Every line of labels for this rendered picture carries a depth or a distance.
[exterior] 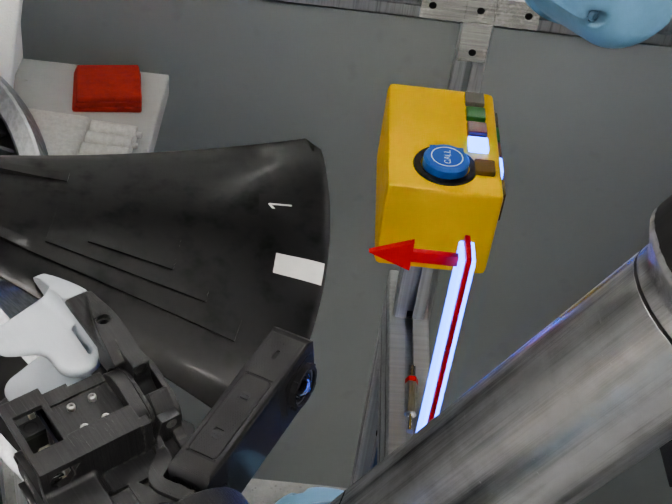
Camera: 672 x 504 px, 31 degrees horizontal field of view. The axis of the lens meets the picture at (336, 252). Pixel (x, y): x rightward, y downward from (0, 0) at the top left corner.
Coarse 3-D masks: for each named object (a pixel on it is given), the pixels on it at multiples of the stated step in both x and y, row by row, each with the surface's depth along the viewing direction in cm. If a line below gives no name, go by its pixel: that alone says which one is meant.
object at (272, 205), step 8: (264, 200) 80; (272, 200) 80; (280, 200) 80; (288, 200) 81; (296, 200) 81; (264, 208) 80; (272, 208) 80; (280, 208) 80; (288, 208) 80; (296, 208) 80; (272, 216) 79; (280, 216) 80; (288, 216) 80; (296, 216) 80
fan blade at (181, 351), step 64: (0, 192) 77; (64, 192) 78; (128, 192) 79; (192, 192) 80; (256, 192) 81; (320, 192) 81; (0, 256) 72; (64, 256) 74; (128, 256) 75; (192, 256) 76; (256, 256) 77; (320, 256) 78; (128, 320) 72; (192, 320) 73; (256, 320) 74; (192, 384) 71
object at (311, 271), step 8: (280, 256) 78; (288, 256) 78; (280, 264) 77; (288, 264) 77; (296, 264) 77; (304, 264) 78; (312, 264) 78; (320, 264) 78; (280, 272) 77; (288, 272) 77; (296, 272) 77; (304, 272) 77; (312, 272) 77; (320, 272) 78; (304, 280) 77; (312, 280) 77; (320, 280) 77
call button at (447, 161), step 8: (424, 152) 104; (432, 152) 104; (440, 152) 104; (448, 152) 104; (456, 152) 104; (424, 160) 103; (432, 160) 103; (440, 160) 103; (448, 160) 103; (456, 160) 103; (464, 160) 103; (424, 168) 104; (432, 168) 103; (440, 168) 102; (448, 168) 102; (456, 168) 103; (464, 168) 103; (440, 176) 103; (448, 176) 103; (456, 176) 103
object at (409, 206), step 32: (416, 96) 112; (448, 96) 113; (384, 128) 112; (416, 128) 108; (448, 128) 109; (384, 160) 108; (416, 160) 104; (384, 192) 104; (416, 192) 102; (448, 192) 102; (480, 192) 102; (384, 224) 104; (416, 224) 104; (448, 224) 104; (480, 224) 104; (480, 256) 106
